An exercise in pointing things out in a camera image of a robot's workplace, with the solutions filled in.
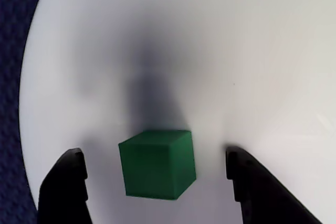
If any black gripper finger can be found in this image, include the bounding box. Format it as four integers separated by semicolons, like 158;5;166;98
225;146;324;224
38;147;93;224

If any green cube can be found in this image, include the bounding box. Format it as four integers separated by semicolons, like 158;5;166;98
118;129;197;200

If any white round plate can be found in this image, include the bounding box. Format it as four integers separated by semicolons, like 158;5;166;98
18;0;336;224

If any blue woven cloth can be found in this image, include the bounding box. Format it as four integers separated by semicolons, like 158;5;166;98
0;0;53;224

